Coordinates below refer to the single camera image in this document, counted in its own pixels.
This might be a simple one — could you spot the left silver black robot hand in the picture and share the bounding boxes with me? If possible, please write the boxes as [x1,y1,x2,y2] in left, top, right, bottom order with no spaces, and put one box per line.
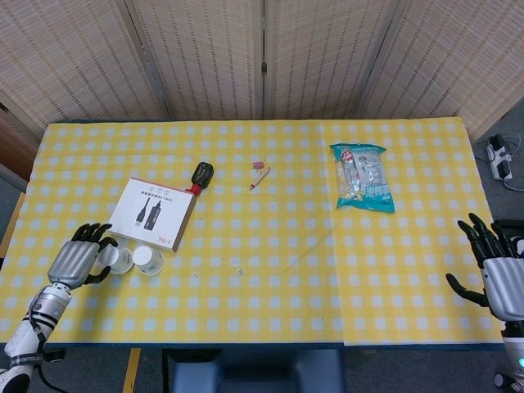
[47,222,119,287]

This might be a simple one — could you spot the yellow white checkered tablecloth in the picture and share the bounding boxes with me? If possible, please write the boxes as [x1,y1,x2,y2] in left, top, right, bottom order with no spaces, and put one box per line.
[0,117,505,347]

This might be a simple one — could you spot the white cable product box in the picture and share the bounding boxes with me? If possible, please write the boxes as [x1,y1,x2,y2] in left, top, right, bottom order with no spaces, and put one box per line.
[107,177,196,252]

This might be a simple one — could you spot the white power strip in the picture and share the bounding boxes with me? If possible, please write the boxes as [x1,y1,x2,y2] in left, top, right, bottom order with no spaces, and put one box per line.
[486,134,515,182]

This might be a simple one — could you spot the beige woven screen panel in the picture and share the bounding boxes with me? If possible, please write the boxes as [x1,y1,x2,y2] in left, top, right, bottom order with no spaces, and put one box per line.
[0,0,169,129]
[124,0,265,121]
[264,0,404,120]
[359,0,524,140]

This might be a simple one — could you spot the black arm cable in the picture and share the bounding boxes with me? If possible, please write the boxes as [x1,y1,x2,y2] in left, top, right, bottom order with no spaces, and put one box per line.
[24,309,66,393]

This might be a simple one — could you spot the white power cable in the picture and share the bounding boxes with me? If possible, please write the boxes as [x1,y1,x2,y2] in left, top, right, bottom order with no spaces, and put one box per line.
[502,133,524,192]

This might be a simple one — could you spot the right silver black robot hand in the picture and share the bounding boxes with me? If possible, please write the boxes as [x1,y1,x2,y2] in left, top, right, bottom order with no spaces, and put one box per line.
[445,212,524,327]

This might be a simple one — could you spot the white paper cup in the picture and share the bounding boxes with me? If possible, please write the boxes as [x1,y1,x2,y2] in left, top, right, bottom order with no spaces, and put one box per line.
[99,245,133,275]
[131,244,166,277]

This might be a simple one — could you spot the black white floor device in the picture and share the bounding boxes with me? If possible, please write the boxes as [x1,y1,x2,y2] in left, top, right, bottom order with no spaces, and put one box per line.
[490,219,524,260]

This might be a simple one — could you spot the teal snack bag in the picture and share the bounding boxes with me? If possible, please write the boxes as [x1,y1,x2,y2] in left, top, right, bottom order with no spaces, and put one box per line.
[329,142,397,214]

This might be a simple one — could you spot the short wooden pencil stub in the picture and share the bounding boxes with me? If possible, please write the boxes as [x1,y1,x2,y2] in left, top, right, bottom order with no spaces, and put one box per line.
[246,165,273,190]

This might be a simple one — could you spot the brown wooden cabinet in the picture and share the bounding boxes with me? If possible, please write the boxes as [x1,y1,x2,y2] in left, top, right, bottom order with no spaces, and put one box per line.
[0,102,43,184]

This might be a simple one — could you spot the black red handheld device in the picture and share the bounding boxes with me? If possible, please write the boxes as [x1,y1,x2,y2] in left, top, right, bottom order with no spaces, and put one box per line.
[184,161,215,196]

